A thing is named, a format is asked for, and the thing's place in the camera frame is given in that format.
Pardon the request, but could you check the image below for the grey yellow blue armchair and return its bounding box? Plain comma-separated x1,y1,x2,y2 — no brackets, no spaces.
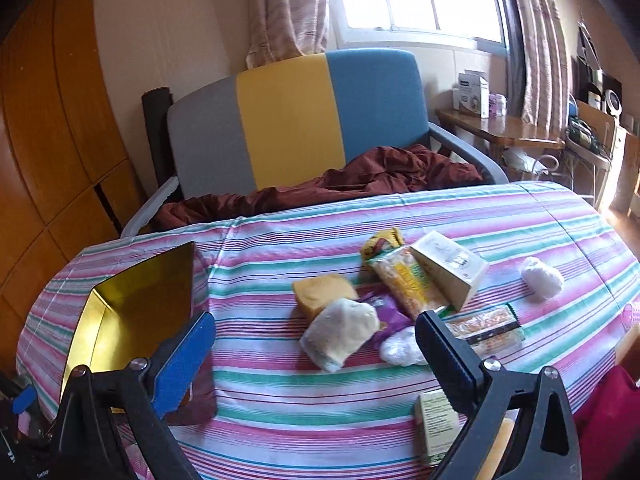
122,49,511,236

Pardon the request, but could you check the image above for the white plastic bag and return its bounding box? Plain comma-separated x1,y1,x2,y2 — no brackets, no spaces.
502,147,543,176

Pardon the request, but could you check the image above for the white appliance carton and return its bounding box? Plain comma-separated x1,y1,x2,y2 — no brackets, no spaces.
452,71,490,118

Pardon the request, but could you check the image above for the small white ball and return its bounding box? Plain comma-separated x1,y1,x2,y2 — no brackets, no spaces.
521,256,565,302

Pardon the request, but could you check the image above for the wooden desk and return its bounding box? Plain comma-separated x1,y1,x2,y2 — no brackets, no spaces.
435,107,566,171

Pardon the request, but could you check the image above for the green medicine box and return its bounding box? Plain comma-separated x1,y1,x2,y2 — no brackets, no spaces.
413,389,463,467

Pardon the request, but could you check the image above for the wooden wardrobe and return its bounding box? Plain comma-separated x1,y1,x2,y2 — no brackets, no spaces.
0,0,151,361

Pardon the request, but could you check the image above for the rice cracker packet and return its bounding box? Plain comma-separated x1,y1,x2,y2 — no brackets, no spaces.
365,245,448,321

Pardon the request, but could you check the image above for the striped tablecloth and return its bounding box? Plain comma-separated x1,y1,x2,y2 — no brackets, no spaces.
15,180,640,480

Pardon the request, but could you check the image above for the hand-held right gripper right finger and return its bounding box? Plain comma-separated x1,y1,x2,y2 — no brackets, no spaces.
415,310,583,480

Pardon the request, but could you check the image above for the cream cardboard box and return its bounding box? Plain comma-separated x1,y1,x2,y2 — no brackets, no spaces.
410,231,490,312

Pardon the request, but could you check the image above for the large white ball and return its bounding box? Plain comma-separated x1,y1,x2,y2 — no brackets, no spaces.
378,327,428,367

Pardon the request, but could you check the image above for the patterned curtain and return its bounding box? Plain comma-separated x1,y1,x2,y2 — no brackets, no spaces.
500,0,573,136
245,0,331,68

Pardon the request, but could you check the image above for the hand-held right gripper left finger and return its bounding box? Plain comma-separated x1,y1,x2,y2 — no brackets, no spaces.
47,311,218,480

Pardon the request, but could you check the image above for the gold tin box maroon outside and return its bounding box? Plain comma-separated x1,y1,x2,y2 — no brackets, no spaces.
59,241,218,426

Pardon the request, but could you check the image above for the purple snack packet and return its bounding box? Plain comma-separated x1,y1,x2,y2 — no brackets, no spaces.
357,292,418,346

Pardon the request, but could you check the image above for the clear snack bar packet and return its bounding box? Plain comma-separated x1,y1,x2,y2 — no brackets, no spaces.
442,304,517,336

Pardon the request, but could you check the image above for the wooden cabinet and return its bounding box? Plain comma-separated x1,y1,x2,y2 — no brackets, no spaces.
570,100,640,216

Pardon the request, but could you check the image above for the person's red clothing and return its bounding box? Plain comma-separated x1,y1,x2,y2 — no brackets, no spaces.
572,365,640,480

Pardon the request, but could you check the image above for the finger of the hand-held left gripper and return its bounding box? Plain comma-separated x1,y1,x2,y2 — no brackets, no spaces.
0,372,41,428

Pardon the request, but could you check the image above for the cereal bar packet black label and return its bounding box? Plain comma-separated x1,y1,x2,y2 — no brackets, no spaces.
462,325,526,359

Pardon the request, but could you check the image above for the maroon blanket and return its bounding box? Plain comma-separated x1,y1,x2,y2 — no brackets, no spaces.
152,144,483,233

